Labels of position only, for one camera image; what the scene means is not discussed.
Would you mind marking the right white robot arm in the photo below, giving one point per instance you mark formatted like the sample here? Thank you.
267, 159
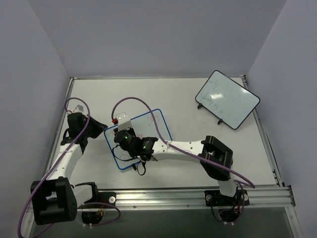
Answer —
214, 156

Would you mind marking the aluminium mounting rail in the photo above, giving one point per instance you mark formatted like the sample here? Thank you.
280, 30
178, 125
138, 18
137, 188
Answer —
194, 198

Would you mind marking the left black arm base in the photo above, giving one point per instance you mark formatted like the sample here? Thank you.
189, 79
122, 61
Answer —
95, 218

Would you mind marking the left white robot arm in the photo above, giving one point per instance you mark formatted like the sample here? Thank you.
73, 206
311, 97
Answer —
54, 199

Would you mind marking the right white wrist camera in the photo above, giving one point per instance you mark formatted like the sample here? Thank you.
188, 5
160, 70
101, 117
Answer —
122, 121

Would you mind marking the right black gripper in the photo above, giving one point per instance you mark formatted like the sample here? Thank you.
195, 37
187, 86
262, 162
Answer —
119, 137

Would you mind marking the black framed whiteboard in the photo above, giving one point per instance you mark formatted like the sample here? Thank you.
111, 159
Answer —
226, 99

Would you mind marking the blue framed whiteboard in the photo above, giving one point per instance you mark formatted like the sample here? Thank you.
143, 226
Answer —
143, 126

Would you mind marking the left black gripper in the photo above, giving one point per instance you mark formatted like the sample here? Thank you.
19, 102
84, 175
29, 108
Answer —
96, 127

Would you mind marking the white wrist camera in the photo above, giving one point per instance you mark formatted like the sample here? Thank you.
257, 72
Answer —
78, 109
122, 121

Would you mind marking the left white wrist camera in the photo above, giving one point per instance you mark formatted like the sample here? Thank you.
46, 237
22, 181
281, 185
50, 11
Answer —
78, 109

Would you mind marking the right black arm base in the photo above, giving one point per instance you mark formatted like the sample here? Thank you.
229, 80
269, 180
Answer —
224, 208

